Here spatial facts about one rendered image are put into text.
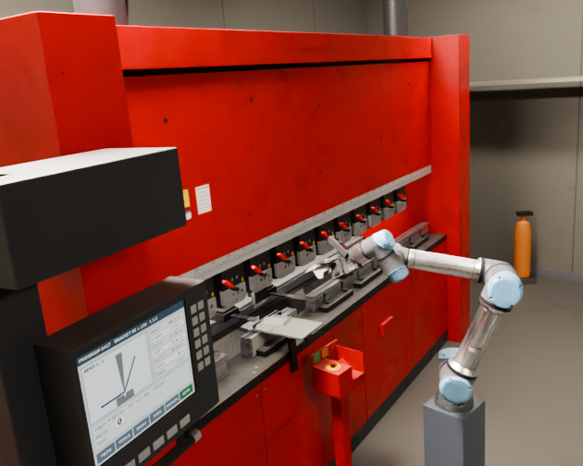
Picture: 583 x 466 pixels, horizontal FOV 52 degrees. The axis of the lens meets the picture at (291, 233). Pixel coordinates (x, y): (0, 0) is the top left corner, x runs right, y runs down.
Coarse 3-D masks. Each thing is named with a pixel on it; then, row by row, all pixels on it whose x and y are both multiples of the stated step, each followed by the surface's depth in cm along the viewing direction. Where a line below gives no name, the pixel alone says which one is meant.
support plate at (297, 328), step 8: (296, 320) 277; (304, 320) 276; (256, 328) 271; (264, 328) 270; (272, 328) 270; (280, 328) 269; (288, 328) 268; (296, 328) 267; (304, 328) 267; (312, 328) 266; (288, 336) 261; (296, 336) 260; (304, 336) 259
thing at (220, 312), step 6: (234, 306) 291; (222, 312) 285; (228, 312) 287; (234, 312) 290; (210, 318) 289; (216, 318) 287; (222, 318) 284; (228, 318) 286; (240, 318) 284; (246, 318) 282; (252, 318) 282; (258, 318) 282
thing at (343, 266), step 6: (348, 252) 220; (336, 258) 223; (342, 258) 223; (348, 258) 222; (330, 264) 225; (336, 264) 224; (342, 264) 223; (348, 264) 222; (354, 264) 219; (360, 264) 221; (336, 270) 224; (342, 270) 223; (348, 270) 221; (354, 270) 221; (336, 276) 224; (342, 276) 224; (348, 276) 226
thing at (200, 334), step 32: (160, 288) 151; (192, 288) 151; (96, 320) 133; (128, 320) 132; (192, 320) 151; (64, 352) 118; (192, 352) 152; (64, 384) 121; (64, 416) 124; (192, 416) 154; (64, 448) 127; (128, 448) 134; (160, 448) 143
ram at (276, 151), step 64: (384, 64) 360; (192, 128) 225; (256, 128) 258; (320, 128) 303; (384, 128) 367; (192, 192) 228; (256, 192) 262; (320, 192) 308; (384, 192) 374; (192, 256) 230
